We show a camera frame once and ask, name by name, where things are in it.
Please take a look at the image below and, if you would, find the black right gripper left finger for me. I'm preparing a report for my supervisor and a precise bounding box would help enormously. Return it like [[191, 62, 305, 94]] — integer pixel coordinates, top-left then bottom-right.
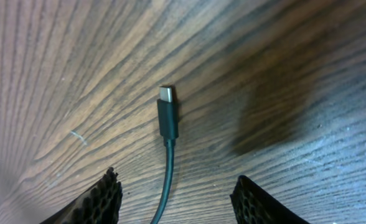
[[40, 167, 123, 224]]

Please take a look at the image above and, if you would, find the black USB charging cable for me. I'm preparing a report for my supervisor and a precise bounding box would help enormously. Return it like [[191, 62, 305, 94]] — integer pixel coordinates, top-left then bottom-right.
[[149, 85, 181, 224]]

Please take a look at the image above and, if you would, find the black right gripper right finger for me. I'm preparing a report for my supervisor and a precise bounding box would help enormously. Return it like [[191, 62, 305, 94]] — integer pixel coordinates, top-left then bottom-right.
[[230, 175, 309, 224]]

